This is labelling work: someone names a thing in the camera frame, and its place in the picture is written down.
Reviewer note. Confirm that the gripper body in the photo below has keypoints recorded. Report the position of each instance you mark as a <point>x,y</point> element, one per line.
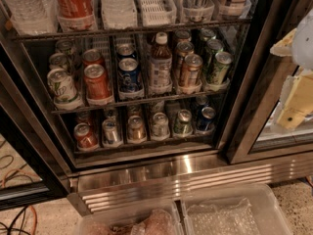
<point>303,44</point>

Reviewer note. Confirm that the orange brown soda can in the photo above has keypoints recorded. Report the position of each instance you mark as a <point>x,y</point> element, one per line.
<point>191,69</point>

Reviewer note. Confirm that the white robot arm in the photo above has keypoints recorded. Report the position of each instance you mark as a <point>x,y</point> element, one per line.
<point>298,44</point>

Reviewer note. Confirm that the fridge glass door right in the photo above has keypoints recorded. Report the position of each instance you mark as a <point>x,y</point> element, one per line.
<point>260,91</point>

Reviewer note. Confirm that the green can front right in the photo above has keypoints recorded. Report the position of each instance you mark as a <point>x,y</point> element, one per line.
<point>219,67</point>

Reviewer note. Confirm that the blue can bottom shelf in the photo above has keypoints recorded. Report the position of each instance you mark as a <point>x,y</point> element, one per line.
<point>205,118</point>

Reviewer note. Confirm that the green can middle right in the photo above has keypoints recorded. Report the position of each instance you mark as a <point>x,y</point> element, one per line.
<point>212,47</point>

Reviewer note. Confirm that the green can back right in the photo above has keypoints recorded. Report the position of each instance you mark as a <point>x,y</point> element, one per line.
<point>206,34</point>

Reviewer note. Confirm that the green can bottom shelf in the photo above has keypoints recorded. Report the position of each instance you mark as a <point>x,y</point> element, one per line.
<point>182,124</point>

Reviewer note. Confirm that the brown can second row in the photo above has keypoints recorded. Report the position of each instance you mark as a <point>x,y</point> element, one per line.
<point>182,49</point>

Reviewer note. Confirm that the brown can back row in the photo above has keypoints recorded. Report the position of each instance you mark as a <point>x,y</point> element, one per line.
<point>181,36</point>

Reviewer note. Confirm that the clear silver can bottom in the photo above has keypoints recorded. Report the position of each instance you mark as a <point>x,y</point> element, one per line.
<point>160,126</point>

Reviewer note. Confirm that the gold can bottom shelf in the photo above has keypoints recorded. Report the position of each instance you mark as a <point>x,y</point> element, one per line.
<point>135,128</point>

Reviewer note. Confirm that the white plastic shelf tray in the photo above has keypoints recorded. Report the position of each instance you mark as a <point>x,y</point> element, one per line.
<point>157,12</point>

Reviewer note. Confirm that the blue pepsi can front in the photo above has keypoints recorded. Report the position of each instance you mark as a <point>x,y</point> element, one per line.
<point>129,75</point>

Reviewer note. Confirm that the blue pepsi can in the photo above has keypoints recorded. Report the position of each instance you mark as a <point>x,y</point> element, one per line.
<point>129,75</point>
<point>126,50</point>

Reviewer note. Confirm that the blue pepsi can back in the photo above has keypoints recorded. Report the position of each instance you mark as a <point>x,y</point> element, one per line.
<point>126,50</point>

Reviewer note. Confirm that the silver can bottom shelf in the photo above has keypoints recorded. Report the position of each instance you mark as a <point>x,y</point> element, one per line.
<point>110,130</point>

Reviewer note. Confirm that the red orange can front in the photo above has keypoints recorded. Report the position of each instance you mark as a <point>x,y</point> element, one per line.
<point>97,82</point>

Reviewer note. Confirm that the red orange can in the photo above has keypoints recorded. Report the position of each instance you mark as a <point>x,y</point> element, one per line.
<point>93,57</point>
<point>97,82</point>

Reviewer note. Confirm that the red orange can back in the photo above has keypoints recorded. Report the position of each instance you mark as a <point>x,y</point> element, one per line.
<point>93,57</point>

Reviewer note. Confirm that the red can bottom shelf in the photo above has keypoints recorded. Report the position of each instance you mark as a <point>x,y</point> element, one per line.
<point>85,136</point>

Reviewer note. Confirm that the steel fridge base grille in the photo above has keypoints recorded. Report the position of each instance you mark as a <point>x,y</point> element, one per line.
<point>118,186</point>

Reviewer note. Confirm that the white green can front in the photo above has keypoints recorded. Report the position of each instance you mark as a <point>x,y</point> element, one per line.
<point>62,85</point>

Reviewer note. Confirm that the white green can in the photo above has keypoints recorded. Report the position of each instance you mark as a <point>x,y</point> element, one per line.
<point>67,47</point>
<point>59,60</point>
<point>62,85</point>

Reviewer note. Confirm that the white green can back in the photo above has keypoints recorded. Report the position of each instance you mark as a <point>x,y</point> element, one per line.
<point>67,47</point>

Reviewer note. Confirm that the white green can middle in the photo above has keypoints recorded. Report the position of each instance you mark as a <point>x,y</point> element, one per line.
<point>59,60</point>

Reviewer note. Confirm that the clear plastic bin right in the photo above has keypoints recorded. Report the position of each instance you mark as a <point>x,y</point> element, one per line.
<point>234,210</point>

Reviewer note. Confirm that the clear plastic bin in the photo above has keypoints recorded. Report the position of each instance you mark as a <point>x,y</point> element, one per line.
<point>152,217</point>
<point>234,210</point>

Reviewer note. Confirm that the iced tea bottle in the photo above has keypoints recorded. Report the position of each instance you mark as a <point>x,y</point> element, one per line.
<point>160,61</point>

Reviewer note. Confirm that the clear plastic bin left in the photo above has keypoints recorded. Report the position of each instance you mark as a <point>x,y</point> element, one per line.
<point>152,217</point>

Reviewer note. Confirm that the red coca cola bottle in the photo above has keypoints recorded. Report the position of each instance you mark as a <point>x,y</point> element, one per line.
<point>73,9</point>

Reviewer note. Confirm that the clear water bottle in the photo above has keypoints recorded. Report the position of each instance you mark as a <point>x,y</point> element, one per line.
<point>33,17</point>

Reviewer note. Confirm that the middle wire shelf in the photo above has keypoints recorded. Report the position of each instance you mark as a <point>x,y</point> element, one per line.
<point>139,101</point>

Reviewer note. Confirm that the wire shelf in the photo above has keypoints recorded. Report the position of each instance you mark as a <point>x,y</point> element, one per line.
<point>130,30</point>
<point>139,101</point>

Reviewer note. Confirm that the upper wire shelf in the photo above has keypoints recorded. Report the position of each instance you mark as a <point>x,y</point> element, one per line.
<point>130,30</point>

